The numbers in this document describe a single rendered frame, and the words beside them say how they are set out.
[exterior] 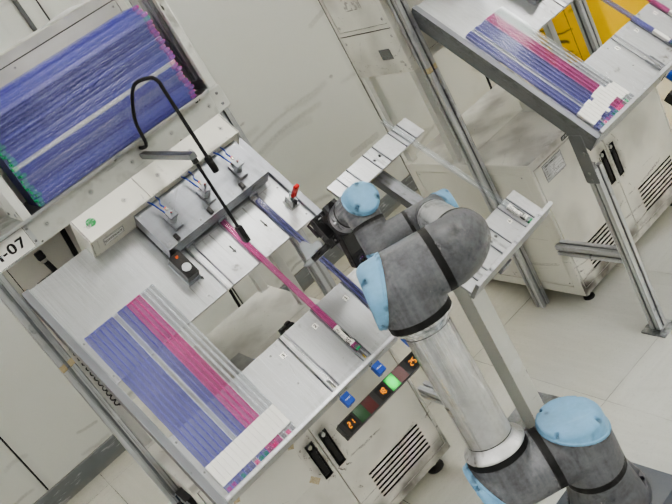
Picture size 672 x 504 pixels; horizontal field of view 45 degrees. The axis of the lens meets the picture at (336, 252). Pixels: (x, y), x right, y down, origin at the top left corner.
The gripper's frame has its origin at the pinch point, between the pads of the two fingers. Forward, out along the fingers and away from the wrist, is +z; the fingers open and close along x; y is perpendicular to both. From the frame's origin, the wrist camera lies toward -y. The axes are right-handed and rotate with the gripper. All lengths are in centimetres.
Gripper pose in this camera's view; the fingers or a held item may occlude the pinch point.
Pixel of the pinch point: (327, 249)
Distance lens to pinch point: 202.7
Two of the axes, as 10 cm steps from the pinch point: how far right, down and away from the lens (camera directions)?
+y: -6.7, -7.4, 0.3
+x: -6.9, 6.1, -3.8
